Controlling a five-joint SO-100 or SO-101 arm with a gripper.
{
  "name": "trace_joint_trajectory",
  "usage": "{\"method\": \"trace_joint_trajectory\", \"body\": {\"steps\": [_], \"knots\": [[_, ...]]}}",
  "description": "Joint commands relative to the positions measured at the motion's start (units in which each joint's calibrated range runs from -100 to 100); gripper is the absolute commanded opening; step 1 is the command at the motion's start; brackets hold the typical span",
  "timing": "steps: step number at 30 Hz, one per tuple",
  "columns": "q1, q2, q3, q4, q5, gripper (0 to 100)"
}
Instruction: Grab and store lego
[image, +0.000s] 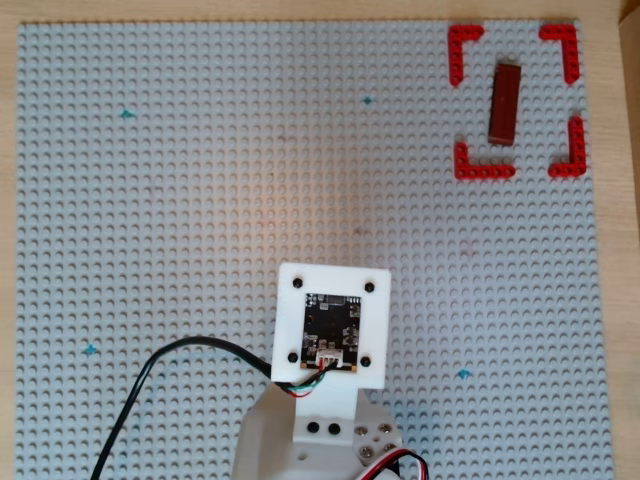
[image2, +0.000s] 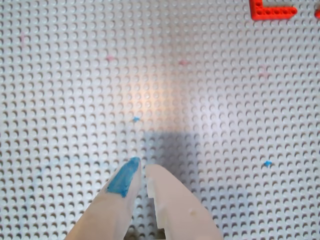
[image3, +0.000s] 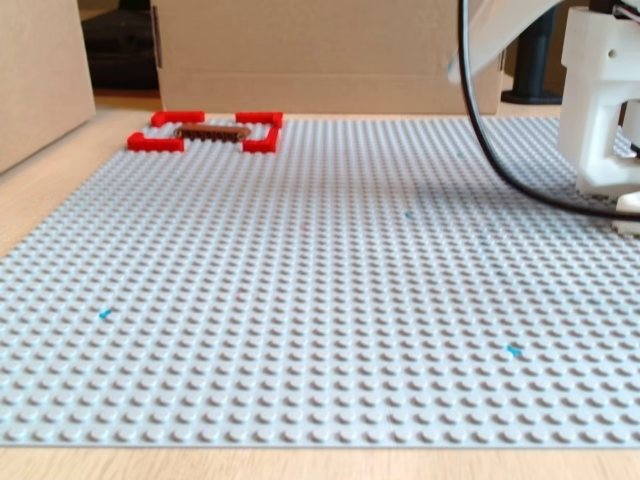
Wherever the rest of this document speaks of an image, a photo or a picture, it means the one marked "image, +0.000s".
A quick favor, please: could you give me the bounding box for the white camera mount with board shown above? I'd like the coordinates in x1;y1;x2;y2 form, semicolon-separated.
269;262;392;447

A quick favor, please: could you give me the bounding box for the red white black servo wire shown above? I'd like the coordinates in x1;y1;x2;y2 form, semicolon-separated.
355;448;431;480

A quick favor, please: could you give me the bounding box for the black camera cable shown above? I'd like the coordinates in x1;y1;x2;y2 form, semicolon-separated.
91;336;342;480

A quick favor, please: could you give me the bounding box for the brown lego beam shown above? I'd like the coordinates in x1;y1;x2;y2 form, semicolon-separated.
487;62;523;146

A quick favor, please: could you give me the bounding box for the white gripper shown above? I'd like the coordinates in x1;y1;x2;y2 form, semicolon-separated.
232;382;404;480

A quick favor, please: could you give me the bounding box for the gray lego baseplate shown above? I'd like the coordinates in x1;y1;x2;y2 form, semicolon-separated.
14;19;615;480

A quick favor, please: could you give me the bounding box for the red L-shaped lego beam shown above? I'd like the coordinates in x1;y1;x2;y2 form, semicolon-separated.
447;24;486;90
452;141;517;182
546;115;587;180
538;23;582;86

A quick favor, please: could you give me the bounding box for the cardboard box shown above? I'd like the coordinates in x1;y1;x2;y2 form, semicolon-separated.
618;0;640;31

